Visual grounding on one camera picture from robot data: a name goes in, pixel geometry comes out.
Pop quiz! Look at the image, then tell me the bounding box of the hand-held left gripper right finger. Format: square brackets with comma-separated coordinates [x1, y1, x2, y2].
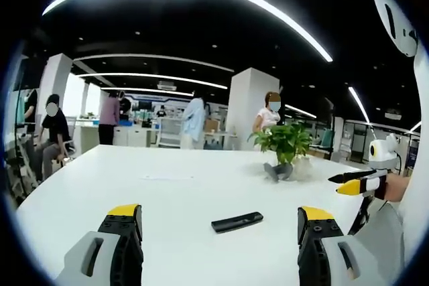
[297, 206, 373, 286]

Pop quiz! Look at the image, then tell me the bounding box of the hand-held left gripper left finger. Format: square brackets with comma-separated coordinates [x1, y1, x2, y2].
[55, 204, 144, 286]

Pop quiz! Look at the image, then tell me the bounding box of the black remote control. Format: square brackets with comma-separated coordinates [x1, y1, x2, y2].
[210, 211, 264, 233]

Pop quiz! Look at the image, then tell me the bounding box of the person's right hand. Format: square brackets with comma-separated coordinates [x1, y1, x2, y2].
[383, 174, 412, 202]

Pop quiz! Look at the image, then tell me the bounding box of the white robot body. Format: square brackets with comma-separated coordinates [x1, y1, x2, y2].
[400, 41, 429, 267]

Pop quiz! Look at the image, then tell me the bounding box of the green potted plant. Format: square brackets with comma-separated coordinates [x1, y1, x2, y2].
[247, 123, 315, 180]

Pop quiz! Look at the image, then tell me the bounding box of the white square pillar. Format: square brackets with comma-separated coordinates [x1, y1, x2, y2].
[227, 67, 281, 151]
[36, 53, 74, 123]

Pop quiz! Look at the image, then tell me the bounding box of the white worn device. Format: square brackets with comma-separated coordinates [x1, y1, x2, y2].
[369, 0, 420, 58]

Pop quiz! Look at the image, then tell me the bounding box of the black strap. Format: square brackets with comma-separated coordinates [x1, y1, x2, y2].
[347, 195, 375, 236]

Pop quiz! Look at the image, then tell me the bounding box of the black wall screen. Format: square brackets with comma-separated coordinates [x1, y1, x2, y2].
[12, 57, 45, 92]

